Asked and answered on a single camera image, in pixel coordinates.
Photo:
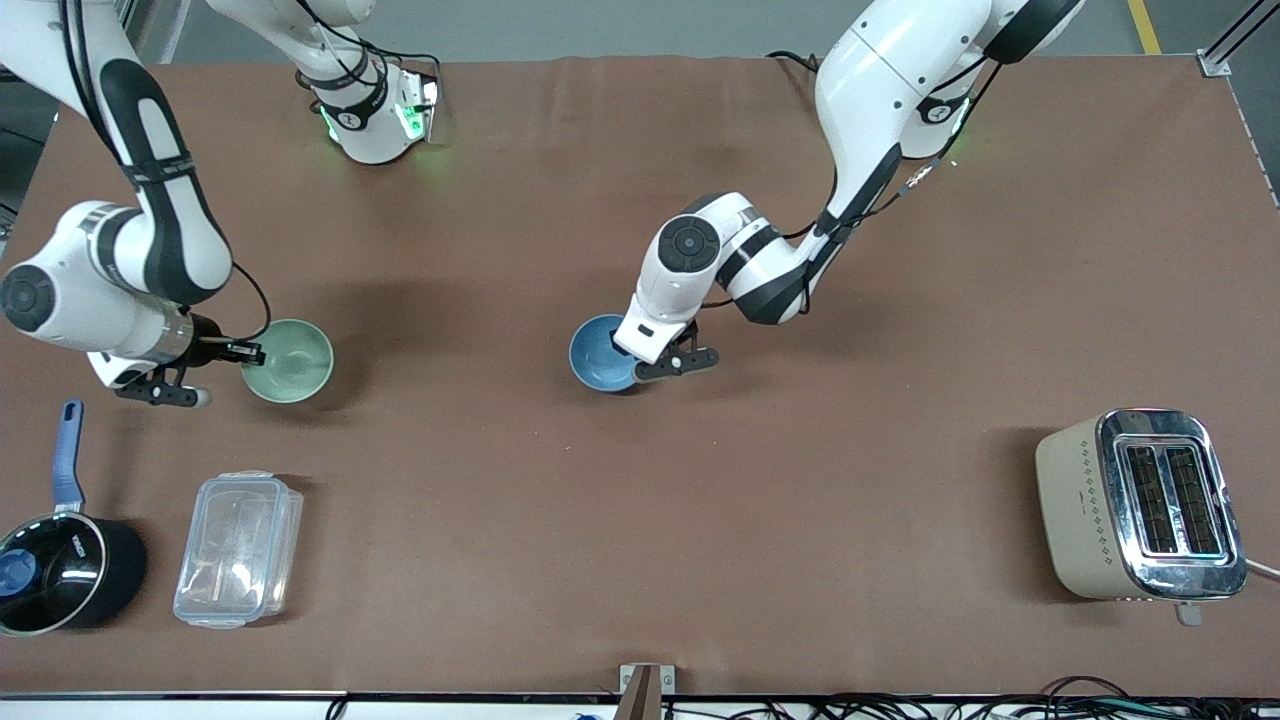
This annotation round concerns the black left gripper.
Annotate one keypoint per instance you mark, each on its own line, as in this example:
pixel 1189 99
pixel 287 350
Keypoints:
pixel 691 329

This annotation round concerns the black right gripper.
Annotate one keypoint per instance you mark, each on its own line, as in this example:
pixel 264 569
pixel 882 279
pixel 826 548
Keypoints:
pixel 207 345

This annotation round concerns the green bowl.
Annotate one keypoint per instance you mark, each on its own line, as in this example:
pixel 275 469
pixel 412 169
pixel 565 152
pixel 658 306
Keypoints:
pixel 295 362

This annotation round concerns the blue bowl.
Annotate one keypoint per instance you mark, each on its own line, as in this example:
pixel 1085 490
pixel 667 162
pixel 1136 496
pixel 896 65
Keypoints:
pixel 595 355

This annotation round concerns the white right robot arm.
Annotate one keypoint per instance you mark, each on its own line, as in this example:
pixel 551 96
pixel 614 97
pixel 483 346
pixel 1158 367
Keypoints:
pixel 160 230

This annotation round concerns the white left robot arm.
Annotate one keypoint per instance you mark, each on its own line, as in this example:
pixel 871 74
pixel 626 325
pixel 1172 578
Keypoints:
pixel 870 100

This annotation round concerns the clear plastic food container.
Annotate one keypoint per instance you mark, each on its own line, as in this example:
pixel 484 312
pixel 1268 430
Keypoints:
pixel 238 550

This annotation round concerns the glass pot lid blue knob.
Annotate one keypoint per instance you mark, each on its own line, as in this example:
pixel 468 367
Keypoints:
pixel 50 575

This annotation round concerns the beige chrome toaster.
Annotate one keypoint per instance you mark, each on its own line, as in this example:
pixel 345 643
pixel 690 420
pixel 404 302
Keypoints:
pixel 1130 505

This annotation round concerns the metal bracket with wooden post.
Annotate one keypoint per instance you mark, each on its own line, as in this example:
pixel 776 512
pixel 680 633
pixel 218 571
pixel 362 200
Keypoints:
pixel 645 692

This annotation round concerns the aluminium frame profile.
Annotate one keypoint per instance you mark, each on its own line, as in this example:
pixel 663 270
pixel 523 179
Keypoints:
pixel 1235 40

